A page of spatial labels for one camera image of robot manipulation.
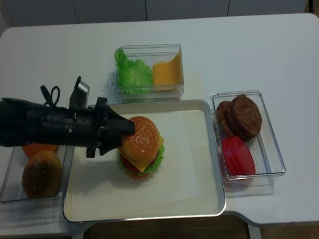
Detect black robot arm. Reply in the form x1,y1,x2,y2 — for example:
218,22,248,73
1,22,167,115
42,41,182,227
0,98,135,158

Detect yellow cheese slices in box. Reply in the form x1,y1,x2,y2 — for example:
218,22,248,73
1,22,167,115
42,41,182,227
153,53,182,92

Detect sesame bun in box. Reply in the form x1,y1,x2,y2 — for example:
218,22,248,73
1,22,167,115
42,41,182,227
22,150,62,199

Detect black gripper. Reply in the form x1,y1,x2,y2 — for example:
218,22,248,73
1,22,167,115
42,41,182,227
65,97,135,158

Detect white paper liner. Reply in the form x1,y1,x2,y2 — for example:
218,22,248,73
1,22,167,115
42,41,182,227
66,110,219,217

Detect black cable loop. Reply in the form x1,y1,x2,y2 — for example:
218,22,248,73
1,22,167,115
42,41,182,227
40,85,61,108

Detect clear lettuce and cheese box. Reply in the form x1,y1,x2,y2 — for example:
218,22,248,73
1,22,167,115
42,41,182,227
112,44,184,103

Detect green lettuce leaf on burger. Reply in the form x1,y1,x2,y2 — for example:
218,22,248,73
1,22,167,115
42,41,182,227
118,137,165,175

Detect rear brown meat patty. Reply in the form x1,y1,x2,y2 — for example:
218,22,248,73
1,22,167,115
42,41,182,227
216,101,234,137

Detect yellow cheese slice on burger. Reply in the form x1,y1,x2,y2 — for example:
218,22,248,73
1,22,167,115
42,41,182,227
117,136,161,172

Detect green lettuce in box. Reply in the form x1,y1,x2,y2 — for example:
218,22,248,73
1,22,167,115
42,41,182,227
114,48,153,94

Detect bottom bun of burger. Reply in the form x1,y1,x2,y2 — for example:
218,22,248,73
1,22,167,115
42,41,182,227
126,172,150,179

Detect front brown meat patty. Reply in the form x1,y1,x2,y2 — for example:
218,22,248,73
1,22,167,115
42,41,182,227
226,94,262,141

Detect silver metal tray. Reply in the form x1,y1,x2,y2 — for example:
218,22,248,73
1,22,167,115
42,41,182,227
62,99,227,223

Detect red tomato slice on burger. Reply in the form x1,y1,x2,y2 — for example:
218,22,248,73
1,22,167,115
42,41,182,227
120,155,140,174

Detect red tomato slices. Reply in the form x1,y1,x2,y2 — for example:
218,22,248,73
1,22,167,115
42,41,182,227
222,136,256,176

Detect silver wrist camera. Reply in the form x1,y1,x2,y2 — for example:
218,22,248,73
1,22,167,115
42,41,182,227
69,76,90,109

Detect plain orange-brown bun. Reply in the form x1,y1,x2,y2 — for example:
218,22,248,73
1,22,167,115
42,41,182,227
22,143,59,158

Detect brown meat patty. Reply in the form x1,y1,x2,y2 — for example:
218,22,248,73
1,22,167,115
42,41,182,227
216,101,234,137
226,94,262,141

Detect clear patty and tomato box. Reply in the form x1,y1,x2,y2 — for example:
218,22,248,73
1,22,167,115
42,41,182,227
211,91,286,192

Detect sesame bun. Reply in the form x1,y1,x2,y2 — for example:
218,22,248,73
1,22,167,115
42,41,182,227
22,150,62,199
119,116,160,163

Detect sesame top bun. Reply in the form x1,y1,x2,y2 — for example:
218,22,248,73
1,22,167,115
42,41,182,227
119,116,160,163

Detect clear bun box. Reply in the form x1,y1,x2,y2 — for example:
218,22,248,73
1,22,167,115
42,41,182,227
0,146,74,208

